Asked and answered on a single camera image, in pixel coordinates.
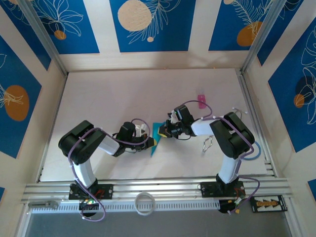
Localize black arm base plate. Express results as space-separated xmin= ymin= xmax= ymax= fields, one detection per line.
xmin=200 ymin=182 xmax=246 ymax=198
xmin=68 ymin=184 xmax=114 ymax=200

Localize white slotted cable duct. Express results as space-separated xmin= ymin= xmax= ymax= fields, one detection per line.
xmin=31 ymin=200 xmax=220 ymax=214

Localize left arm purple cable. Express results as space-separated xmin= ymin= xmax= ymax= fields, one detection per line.
xmin=68 ymin=118 xmax=151 ymax=222

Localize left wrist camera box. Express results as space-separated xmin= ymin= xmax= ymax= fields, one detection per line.
xmin=134 ymin=123 xmax=147 ymax=136

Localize aluminium mounting rail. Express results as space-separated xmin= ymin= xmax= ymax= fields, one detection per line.
xmin=21 ymin=176 xmax=293 ymax=205

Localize white tape ring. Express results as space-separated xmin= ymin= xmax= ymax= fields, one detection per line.
xmin=134 ymin=192 xmax=157 ymax=216

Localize aluminium side rail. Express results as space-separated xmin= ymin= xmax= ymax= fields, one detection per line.
xmin=236 ymin=69 xmax=277 ymax=177

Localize aluminium frame post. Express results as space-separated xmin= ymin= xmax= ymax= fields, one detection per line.
xmin=240 ymin=0 xmax=287 ymax=74
xmin=18 ymin=0 xmax=69 ymax=76

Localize black yellow connector board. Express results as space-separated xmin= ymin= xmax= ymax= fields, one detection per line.
xmin=249 ymin=195 xmax=288 ymax=213

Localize metal wire clip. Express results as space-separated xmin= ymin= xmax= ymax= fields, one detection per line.
xmin=202 ymin=135 xmax=214 ymax=154

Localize black wiring connector cluster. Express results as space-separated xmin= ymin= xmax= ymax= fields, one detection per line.
xmin=218 ymin=197 xmax=242 ymax=215
xmin=78 ymin=198 xmax=101 ymax=218

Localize blue square paper sheet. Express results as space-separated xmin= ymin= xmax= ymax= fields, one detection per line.
xmin=150 ymin=122 xmax=165 ymax=158

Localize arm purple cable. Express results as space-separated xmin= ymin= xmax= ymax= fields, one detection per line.
xmin=68 ymin=118 xmax=151 ymax=222
xmin=184 ymin=100 xmax=261 ymax=215

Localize pink plastic bottle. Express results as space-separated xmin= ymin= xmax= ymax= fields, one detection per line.
xmin=197 ymin=88 xmax=207 ymax=109

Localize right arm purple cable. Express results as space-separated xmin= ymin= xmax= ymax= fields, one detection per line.
xmin=184 ymin=100 xmax=261 ymax=215

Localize metal latch bracket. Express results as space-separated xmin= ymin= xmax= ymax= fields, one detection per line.
xmin=28 ymin=200 xmax=59 ymax=208

